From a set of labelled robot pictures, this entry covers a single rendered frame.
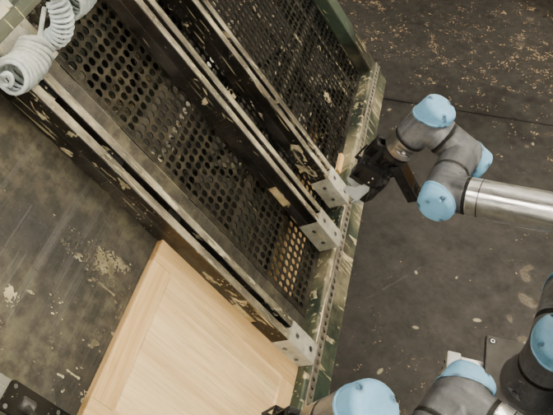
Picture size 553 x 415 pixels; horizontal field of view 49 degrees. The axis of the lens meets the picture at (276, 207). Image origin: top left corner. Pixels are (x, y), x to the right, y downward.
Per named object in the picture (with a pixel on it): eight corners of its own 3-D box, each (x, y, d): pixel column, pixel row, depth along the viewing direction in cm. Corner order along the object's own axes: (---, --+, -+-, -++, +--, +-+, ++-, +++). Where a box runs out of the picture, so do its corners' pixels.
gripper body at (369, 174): (353, 157, 145) (381, 127, 136) (383, 174, 146) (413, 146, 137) (346, 179, 140) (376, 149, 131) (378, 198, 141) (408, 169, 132)
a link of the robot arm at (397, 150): (425, 135, 134) (421, 160, 129) (413, 146, 138) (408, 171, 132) (397, 118, 133) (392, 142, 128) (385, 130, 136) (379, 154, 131)
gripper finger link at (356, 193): (336, 192, 149) (355, 171, 143) (356, 203, 151) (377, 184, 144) (333, 201, 147) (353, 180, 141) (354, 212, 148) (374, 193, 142)
